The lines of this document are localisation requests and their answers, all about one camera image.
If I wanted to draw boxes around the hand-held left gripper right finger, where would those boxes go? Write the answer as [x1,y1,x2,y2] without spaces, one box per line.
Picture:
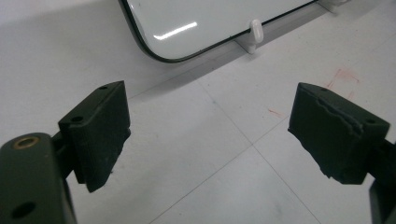
[287,81,391,186]

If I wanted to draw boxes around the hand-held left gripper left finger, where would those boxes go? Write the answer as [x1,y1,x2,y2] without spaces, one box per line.
[57,80,132,193]

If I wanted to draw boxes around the white plastic board stand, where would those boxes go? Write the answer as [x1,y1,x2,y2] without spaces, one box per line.
[234,0,349,55]

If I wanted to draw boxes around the white board with black rim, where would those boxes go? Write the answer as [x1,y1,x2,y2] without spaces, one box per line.
[118,0,319,64]

